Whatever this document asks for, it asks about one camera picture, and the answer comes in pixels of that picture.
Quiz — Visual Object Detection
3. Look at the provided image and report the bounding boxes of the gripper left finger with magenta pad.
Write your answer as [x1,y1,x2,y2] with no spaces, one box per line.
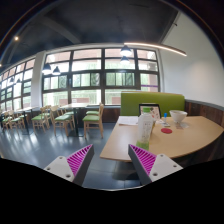
[44,144,94,186]

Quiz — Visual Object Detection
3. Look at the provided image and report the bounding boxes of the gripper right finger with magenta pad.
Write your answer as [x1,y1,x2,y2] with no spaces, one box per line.
[128,144,182,185]

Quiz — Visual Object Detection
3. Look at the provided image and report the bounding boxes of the red round coaster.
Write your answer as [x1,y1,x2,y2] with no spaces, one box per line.
[161,128,172,134]

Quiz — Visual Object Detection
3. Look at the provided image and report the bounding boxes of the clear plastic bottle green cap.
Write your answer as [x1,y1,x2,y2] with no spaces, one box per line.
[136,108,154,150]

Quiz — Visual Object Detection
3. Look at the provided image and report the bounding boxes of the wooden chair green seat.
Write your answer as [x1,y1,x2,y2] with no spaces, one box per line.
[9,110,25,130]
[32,107,50,131]
[2,112,12,130]
[82,104,104,134]
[50,106,73,135]

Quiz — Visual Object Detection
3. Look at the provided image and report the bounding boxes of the white paper sheets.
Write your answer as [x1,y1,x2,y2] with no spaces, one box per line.
[118,116,138,125]

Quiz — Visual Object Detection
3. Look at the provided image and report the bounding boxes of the small blue-capped item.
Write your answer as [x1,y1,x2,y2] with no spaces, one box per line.
[163,113,167,123]

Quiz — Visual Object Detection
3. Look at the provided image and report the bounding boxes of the dark square dining table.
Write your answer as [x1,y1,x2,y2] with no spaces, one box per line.
[61,103,88,137]

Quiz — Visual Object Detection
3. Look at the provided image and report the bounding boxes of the framed menu sign stand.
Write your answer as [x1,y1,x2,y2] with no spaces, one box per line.
[139,103,161,121]

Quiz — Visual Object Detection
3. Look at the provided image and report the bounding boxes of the white bowl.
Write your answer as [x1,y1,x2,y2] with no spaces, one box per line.
[169,110,187,123]

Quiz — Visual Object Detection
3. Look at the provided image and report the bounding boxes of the green upholstered bench back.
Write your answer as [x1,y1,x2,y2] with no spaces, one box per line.
[120,91,185,116]

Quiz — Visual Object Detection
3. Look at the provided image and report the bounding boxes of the pendant lamp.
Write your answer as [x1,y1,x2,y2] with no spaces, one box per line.
[42,63,52,75]
[52,66,61,75]
[120,45,132,57]
[120,56,130,65]

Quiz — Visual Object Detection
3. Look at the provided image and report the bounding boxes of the long linear ceiling light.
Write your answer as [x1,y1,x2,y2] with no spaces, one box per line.
[124,42,187,57]

